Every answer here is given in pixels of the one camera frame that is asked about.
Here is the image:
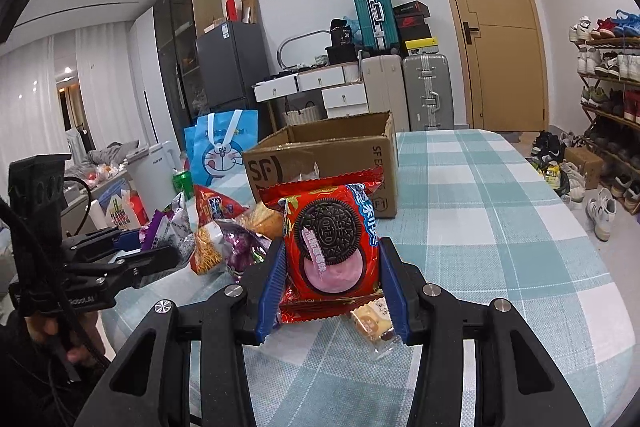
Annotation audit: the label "small clear pastry packet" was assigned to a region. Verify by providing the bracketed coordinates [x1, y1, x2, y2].
[350, 297, 400, 360]

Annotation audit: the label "purple candy bag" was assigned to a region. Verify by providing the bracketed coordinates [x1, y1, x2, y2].
[215, 220, 271, 281]

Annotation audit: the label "orange noodle snack bag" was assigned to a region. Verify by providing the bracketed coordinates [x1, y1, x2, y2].
[190, 221, 224, 275]

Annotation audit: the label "red Oreo cookie packet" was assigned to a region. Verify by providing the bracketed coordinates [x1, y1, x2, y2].
[259, 167, 384, 324]

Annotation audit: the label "red triangular corn snack bag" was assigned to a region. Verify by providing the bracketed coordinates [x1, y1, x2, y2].
[193, 184, 248, 228]

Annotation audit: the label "clear bag orange cake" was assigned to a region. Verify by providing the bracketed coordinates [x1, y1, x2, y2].
[236, 202, 283, 239]

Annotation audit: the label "person's left hand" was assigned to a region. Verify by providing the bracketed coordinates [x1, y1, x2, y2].
[25, 311, 106, 366]

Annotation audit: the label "white electric kettle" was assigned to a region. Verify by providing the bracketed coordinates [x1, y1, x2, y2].
[125, 141, 180, 218]

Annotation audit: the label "green soda can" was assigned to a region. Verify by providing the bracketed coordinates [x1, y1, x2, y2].
[172, 169, 194, 200]

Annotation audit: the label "blue Doraemon gift bag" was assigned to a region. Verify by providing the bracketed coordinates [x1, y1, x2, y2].
[183, 109, 258, 186]

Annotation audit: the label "brown SF cardboard box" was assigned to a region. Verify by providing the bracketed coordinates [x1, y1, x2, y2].
[242, 112, 399, 219]

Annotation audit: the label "white sneaker on floor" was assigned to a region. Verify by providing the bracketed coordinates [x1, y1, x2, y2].
[586, 187, 617, 242]

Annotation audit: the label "woven laundry basket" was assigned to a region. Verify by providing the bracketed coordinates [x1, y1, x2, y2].
[282, 105, 322, 126]

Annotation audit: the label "dark grey refrigerator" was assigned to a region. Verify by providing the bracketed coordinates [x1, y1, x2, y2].
[196, 22, 270, 112]

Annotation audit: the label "small cardboard box on floor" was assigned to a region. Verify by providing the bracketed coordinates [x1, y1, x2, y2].
[564, 147, 604, 190]

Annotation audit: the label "dark glass cabinet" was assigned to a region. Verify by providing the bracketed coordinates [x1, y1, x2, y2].
[153, 0, 222, 146]

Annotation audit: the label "white drawer desk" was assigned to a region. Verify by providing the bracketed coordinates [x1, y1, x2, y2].
[254, 62, 369, 118]

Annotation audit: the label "silver hard suitcase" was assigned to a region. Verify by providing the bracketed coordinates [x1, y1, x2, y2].
[402, 54, 454, 131]

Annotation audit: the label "beige hard suitcase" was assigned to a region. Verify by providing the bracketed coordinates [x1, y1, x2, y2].
[360, 54, 410, 131]

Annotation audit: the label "wooden door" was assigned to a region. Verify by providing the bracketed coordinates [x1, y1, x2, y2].
[449, 0, 548, 132]

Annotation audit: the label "stacked shoe boxes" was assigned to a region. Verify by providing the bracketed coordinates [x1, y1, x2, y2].
[393, 0, 439, 56]

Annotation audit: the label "teal hard suitcase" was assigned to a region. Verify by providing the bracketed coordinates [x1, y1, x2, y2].
[354, 0, 400, 54]

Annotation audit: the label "wooden shoe rack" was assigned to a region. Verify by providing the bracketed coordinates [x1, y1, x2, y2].
[575, 36, 639, 216]

